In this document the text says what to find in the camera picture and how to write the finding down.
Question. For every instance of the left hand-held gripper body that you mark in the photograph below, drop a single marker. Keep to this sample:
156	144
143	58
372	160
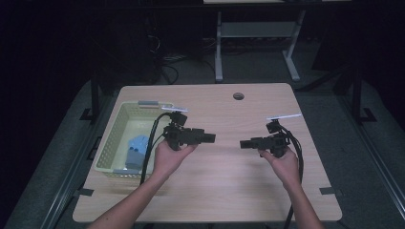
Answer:
178	135

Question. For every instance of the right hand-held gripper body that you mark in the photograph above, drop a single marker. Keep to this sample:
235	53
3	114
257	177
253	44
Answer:
277	141

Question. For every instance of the blue and grey knit glove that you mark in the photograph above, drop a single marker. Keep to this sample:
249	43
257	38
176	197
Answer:
140	144
133	159

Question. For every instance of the pale yellow plastic basket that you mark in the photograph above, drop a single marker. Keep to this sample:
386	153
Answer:
117	133

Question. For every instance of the person's left hand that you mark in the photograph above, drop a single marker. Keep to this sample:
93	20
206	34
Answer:
168	160

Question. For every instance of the person's right hand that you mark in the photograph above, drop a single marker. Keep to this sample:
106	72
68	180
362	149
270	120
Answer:
285	168

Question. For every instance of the black tape strip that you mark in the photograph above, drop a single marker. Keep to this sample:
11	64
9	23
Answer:
84	192
329	191

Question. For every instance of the black upright stand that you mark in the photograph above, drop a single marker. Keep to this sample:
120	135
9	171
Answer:
356	95
94	95

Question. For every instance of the grey metal rail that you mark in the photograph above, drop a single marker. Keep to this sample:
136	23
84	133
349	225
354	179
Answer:
379	171
70	178

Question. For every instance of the white metal table frame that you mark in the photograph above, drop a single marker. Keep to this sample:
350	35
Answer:
254	30

